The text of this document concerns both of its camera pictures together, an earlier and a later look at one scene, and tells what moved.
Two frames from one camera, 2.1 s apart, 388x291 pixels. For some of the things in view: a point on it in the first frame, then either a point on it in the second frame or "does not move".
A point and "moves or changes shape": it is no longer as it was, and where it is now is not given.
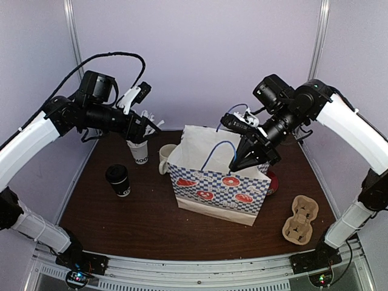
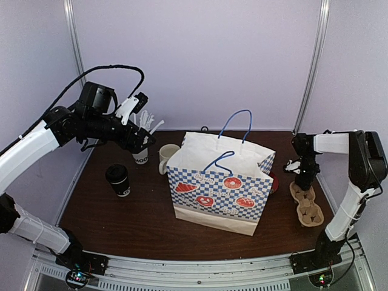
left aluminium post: [69, 10] does not move
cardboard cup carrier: [298, 228] to [308, 213]
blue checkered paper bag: [202, 180] moves or changes shape
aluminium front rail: [272, 273] does not move
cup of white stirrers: [144, 113] does not move
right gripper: [260, 148] to [307, 181]
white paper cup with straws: [139, 151] does not move
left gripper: [137, 136] to [135, 147]
